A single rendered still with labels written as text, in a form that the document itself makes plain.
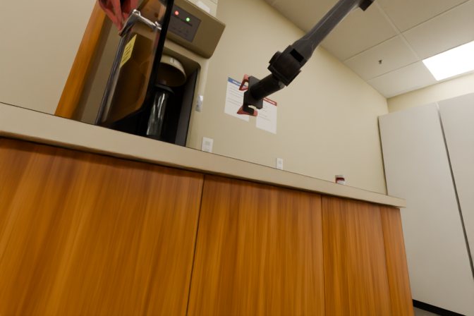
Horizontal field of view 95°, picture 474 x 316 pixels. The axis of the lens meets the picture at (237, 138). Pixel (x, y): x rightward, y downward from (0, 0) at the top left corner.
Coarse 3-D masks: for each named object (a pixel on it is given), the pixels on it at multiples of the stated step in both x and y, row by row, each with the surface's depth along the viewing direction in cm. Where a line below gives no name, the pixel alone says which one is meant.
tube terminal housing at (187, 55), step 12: (192, 0) 92; (204, 0) 96; (168, 48) 81; (180, 48) 84; (180, 60) 87; (192, 60) 86; (204, 60) 89; (192, 72) 93; (204, 72) 88; (204, 84) 87; (192, 108) 85; (192, 120) 84; (192, 132) 80; (192, 144) 79
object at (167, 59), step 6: (162, 54) 83; (168, 54) 84; (162, 60) 81; (168, 60) 82; (174, 60) 84; (174, 66) 82; (180, 66) 85; (162, 72) 95; (168, 72) 96; (174, 72) 95; (180, 72) 94; (162, 78) 95; (168, 78) 96; (174, 78) 96; (180, 78) 94; (168, 84) 96; (174, 84) 96; (180, 84) 95
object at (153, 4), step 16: (144, 0) 64; (160, 0) 52; (144, 16) 58; (160, 16) 48; (144, 32) 54; (160, 32) 45; (144, 48) 50; (160, 48) 44; (128, 64) 55; (144, 64) 46; (112, 80) 63; (128, 80) 51; (144, 80) 43; (112, 96) 57; (128, 96) 47; (144, 96) 41; (112, 112) 53; (128, 112) 44
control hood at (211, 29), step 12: (180, 0) 75; (192, 12) 78; (204, 12) 80; (204, 24) 82; (216, 24) 83; (168, 36) 80; (204, 36) 84; (216, 36) 86; (192, 48) 86; (204, 48) 86
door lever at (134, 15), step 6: (132, 12) 45; (138, 12) 46; (132, 18) 46; (138, 18) 46; (144, 18) 47; (126, 24) 48; (132, 24) 48; (150, 24) 48; (156, 24) 48; (126, 30) 49; (150, 30) 49; (120, 36) 51
